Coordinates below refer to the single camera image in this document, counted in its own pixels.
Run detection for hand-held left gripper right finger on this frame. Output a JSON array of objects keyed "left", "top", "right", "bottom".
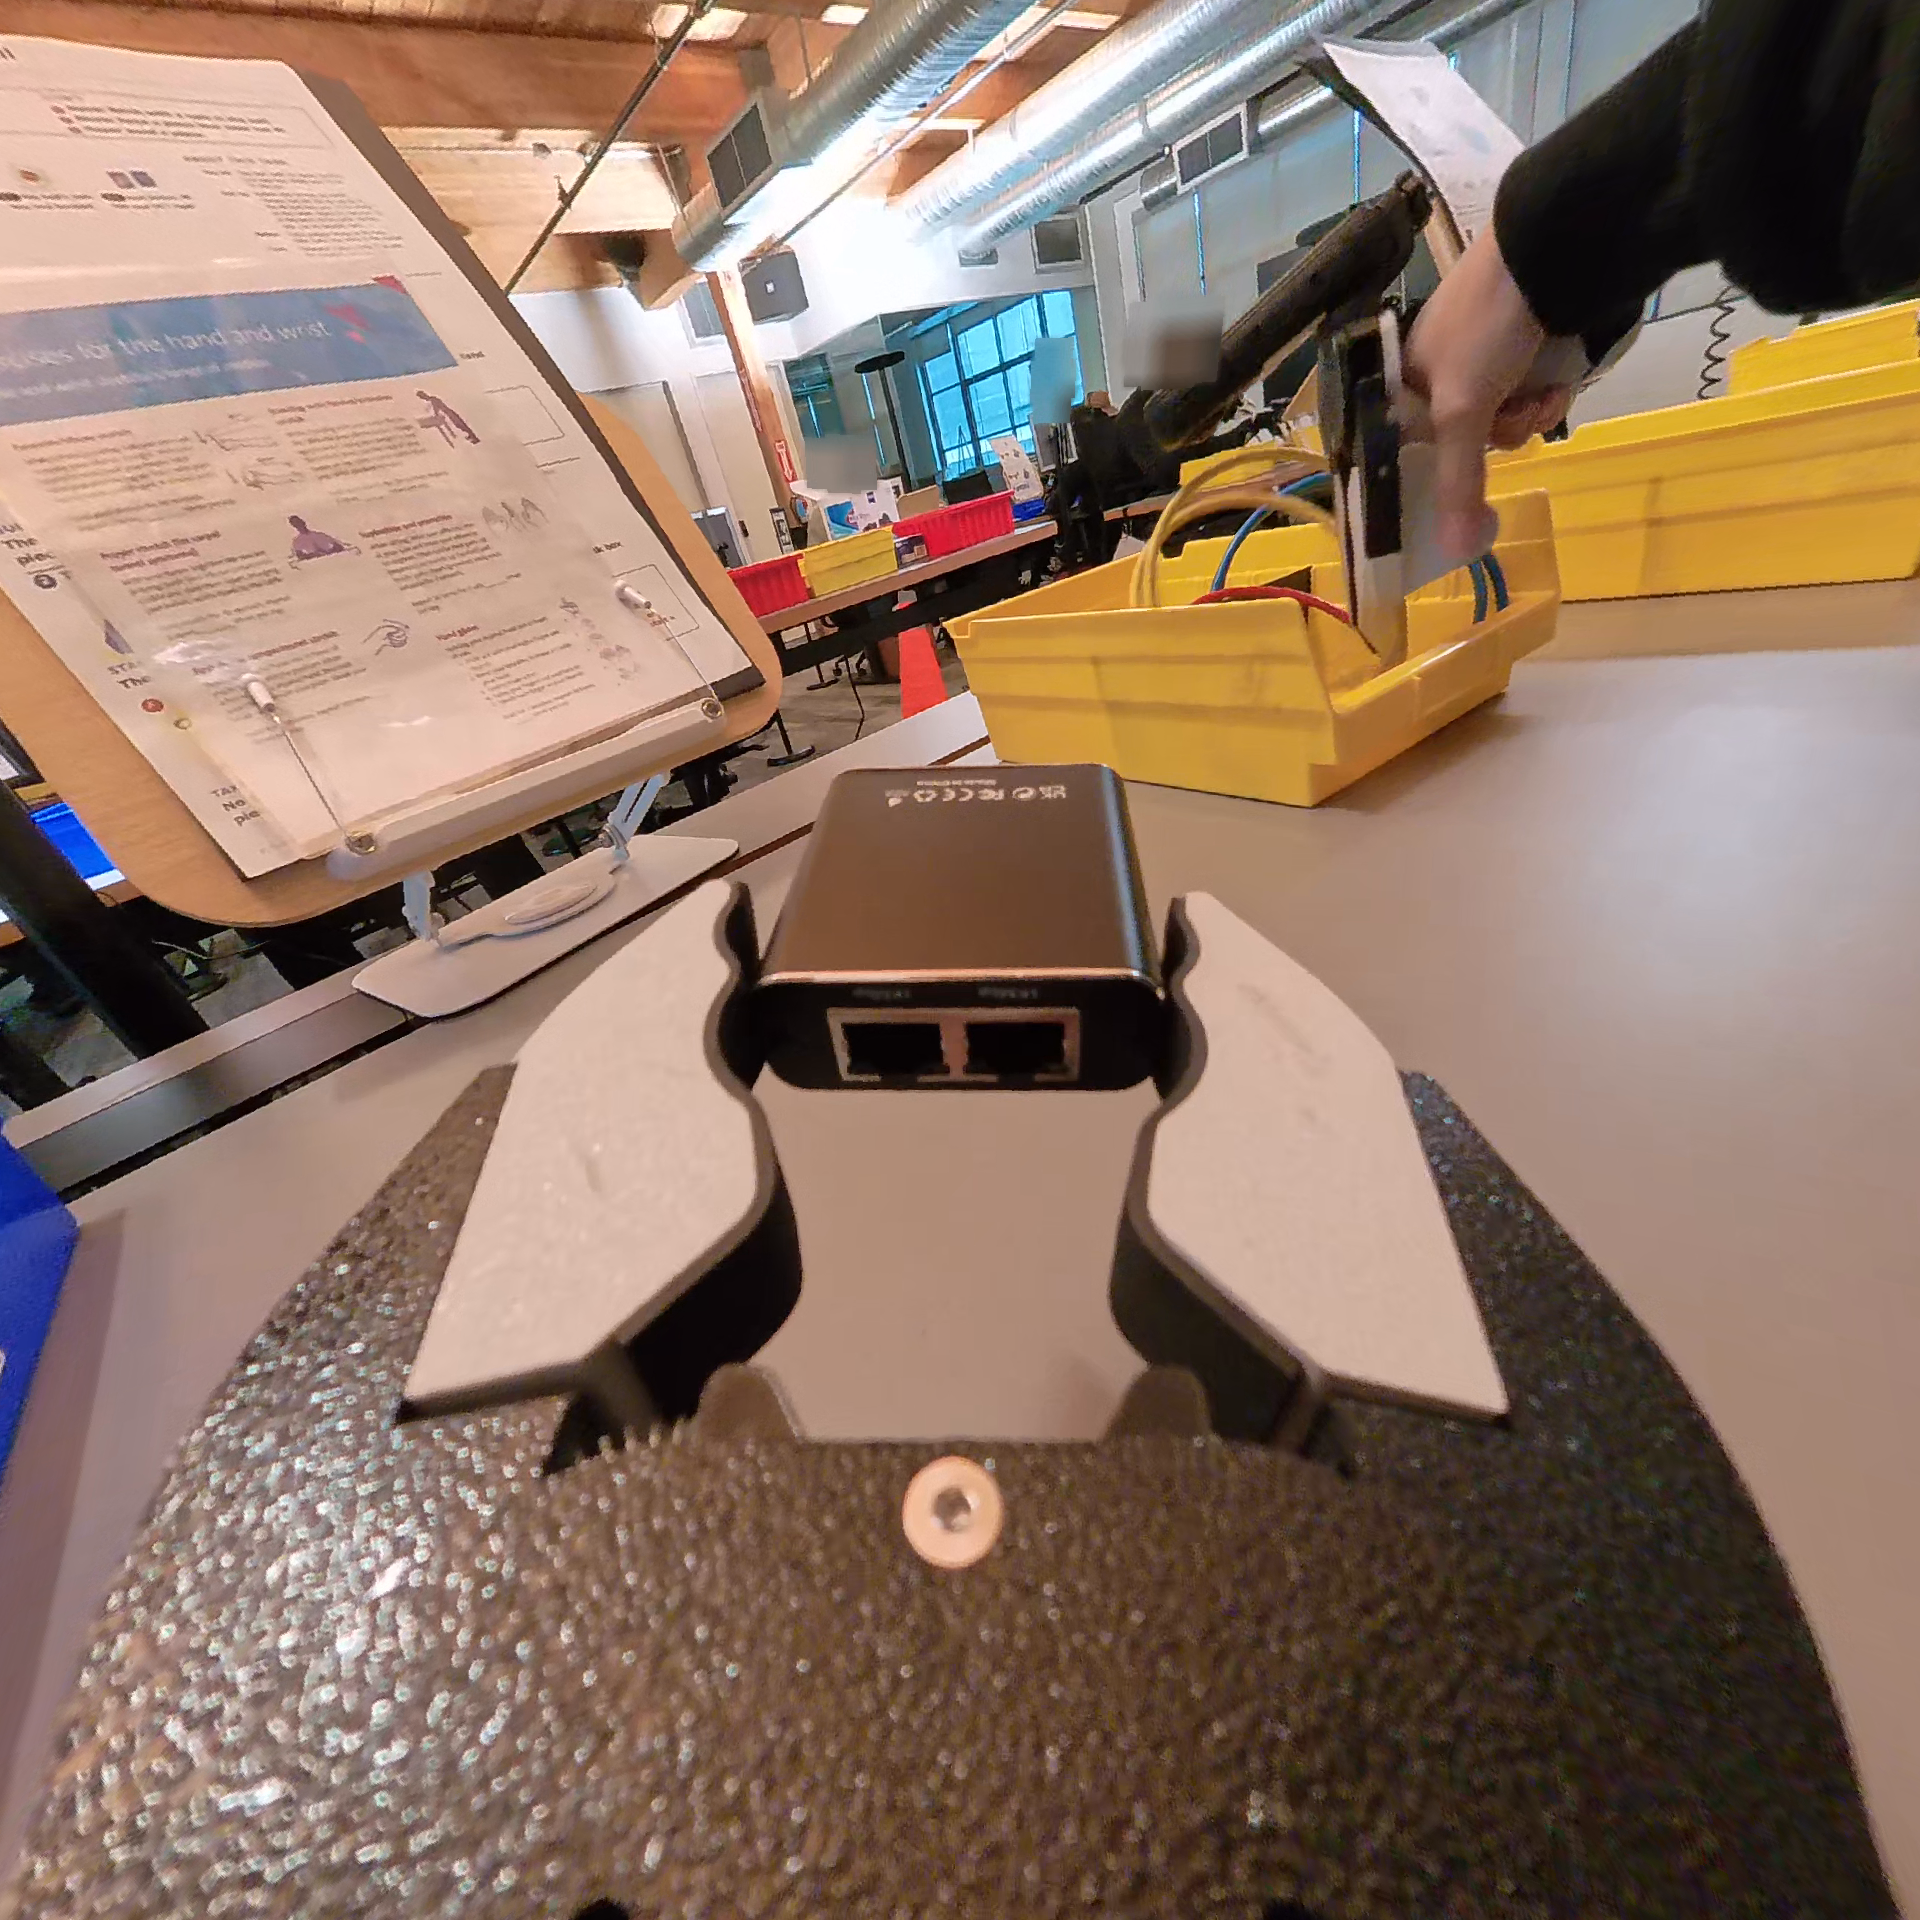
[{"left": 1112, "top": 892, "right": 1514, "bottom": 1451}]

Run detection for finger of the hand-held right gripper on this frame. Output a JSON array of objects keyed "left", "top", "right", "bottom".
[
  {"left": 1402, "top": 434, "right": 1501, "bottom": 590},
  {"left": 1340, "top": 306, "right": 1419, "bottom": 663}
]

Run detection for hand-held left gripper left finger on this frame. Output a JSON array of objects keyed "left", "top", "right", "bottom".
[{"left": 403, "top": 881, "right": 804, "bottom": 1416}]

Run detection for blue network cable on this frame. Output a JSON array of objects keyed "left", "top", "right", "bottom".
[{"left": 1218, "top": 511, "right": 1512, "bottom": 619}]

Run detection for yellow network cable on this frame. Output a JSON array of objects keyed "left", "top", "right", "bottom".
[{"left": 1131, "top": 442, "right": 1353, "bottom": 609}]

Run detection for black network splitter box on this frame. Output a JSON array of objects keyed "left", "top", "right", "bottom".
[{"left": 750, "top": 767, "right": 1168, "bottom": 1089}]

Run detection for blue plastic bin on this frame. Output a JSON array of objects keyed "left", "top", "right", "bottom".
[{"left": 0, "top": 1137, "right": 81, "bottom": 1479}]

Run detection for person's right forearm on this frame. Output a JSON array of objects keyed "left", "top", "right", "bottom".
[{"left": 1492, "top": 0, "right": 1920, "bottom": 339}]

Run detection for person's right hand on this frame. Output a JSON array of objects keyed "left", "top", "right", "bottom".
[{"left": 1402, "top": 224, "right": 1578, "bottom": 559}]

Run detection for wooden document stand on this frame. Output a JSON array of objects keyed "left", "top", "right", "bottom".
[{"left": 1296, "top": 38, "right": 1531, "bottom": 265}]

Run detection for silver ceiling ventilation ducts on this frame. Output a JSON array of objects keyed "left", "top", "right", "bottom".
[{"left": 668, "top": 0, "right": 1712, "bottom": 272}]

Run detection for instruction sheet on stand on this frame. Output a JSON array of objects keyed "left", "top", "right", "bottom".
[{"left": 0, "top": 31, "right": 781, "bottom": 1038}]

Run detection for printed instruction sheet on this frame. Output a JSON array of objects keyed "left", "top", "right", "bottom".
[{"left": 0, "top": 38, "right": 752, "bottom": 881}]

